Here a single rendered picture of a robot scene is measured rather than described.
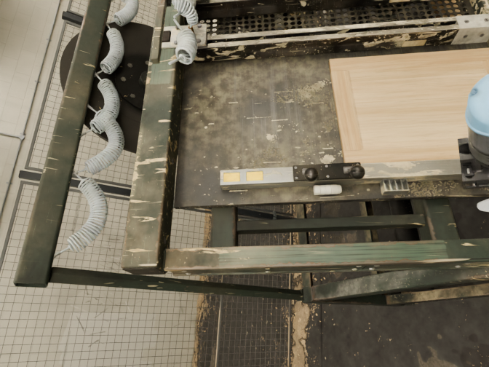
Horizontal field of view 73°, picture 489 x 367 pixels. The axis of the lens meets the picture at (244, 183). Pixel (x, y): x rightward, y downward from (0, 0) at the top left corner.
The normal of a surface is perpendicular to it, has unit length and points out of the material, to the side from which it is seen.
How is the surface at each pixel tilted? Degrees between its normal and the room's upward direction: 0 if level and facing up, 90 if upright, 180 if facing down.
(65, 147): 90
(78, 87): 90
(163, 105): 57
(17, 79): 90
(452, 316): 0
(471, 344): 0
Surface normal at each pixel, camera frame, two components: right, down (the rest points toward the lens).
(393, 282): -0.88, -0.18
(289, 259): -0.08, -0.41
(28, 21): 0.47, -0.23
